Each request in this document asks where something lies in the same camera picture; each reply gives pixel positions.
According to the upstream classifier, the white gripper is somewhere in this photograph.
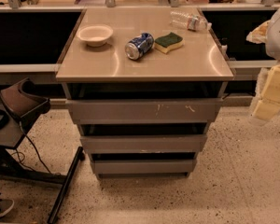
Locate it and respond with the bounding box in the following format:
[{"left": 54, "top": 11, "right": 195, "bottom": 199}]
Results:
[{"left": 246, "top": 21, "right": 280, "bottom": 121}]

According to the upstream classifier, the grey top drawer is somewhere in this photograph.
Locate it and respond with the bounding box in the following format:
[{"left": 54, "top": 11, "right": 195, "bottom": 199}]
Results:
[{"left": 66, "top": 98, "right": 222, "bottom": 124}]

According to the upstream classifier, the grey drawer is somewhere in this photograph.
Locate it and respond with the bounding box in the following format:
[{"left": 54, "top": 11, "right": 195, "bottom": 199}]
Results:
[
  {"left": 66, "top": 98, "right": 222, "bottom": 124},
  {"left": 80, "top": 134, "right": 207, "bottom": 154},
  {"left": 91, "top": 160, "right": 196, "bottom": 175}
]

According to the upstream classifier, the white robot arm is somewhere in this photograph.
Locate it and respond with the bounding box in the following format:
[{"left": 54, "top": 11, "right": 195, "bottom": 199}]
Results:
[{"left": 246, "top": 8, "right": 280, "bottom": 125}]

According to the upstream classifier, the grey middle drawer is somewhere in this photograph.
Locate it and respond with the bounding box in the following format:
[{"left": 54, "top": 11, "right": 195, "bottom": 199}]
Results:
[{"left": 80, "top": 134, "right": 207, "bottom": 154}]

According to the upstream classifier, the grey drawer cabinet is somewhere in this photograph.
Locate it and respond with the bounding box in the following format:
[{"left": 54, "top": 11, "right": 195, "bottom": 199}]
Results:
[{"left": 56, "top": 7, "right": 233, "bottom": 178}]

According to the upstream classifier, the grey bottom drawer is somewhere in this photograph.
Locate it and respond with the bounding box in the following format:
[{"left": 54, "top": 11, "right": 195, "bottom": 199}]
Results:
[{"left": 91, "top": 160, "right": 196, "bottom": 175}]

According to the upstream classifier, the clear plastic bottle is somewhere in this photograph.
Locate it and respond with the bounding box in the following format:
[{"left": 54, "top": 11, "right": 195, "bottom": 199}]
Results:
[{"left": 170, "top": 10, "right": 212, "bottom": 32}]

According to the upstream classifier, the green yellow sponge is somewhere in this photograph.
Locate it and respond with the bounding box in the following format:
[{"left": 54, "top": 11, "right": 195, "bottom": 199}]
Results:
[{"left": 154, "top": 33, "right": 184, "bottom": 54}]

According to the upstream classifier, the blue soda can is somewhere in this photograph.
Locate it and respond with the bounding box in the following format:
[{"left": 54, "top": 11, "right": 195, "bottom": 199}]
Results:
[{"left": 125, "top": 33, "right": 154, "bottom": 61}]

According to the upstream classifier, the white bowl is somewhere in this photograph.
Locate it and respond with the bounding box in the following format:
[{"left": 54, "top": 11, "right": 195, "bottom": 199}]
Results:
[{"left": 77, "top": 24, "right": 113, "bottom": 47}]

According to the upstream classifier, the grey sneaker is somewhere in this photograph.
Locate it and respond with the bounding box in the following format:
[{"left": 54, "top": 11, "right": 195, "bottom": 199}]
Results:
[{"left": 0, "top": 199, "right": 14, "bottom": 218}]

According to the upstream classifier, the black cable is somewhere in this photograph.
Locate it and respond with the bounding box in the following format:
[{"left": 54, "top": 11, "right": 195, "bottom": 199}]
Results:
[{"left": 10, "top": 121, "right": 62, "bottom": 175}]

